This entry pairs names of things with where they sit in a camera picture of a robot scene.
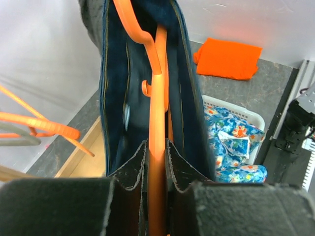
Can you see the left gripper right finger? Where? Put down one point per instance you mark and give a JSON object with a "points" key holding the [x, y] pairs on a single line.
{"points": [[200, 207]]}

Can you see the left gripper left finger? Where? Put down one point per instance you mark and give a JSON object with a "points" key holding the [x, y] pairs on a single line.
{"points": [[101, 206]]}

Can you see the blue floral skirt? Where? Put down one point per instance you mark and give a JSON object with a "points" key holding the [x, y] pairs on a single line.
{"points": [[233, 140]]}

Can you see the orange hanger of denim skirt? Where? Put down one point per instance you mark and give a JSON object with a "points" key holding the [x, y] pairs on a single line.
{"points": [[157, 91]]}

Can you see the orange hanger of white skirt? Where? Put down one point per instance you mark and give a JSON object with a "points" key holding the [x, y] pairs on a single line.
{"points": [[39, 125]]}

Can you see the grey metal hanger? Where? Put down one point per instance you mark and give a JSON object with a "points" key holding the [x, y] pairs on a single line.
{"points": [[23, 139]]}

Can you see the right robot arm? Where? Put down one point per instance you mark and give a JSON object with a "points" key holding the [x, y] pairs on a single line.
{"points": [[299, 122]]}

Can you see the wooden clothes rack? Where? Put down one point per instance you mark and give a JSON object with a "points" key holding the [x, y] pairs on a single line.
{"points": [[78, 164]]}

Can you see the white plastic laundry basket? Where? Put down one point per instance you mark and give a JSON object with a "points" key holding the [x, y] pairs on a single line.
{"points": [[210, 104]]}

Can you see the orange folded cloth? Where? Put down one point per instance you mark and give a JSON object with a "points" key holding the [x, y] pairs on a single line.
{"points": [[227, 59]]}

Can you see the dark grey dotted garment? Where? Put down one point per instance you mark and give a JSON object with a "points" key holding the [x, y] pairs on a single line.
{"points": [[92, 14]]}

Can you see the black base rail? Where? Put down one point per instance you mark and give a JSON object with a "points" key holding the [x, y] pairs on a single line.
{"points": [[282, 166]]}

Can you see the slotted grey cable duct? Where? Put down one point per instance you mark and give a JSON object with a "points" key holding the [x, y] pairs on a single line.
{"points": [[309, 145]]}

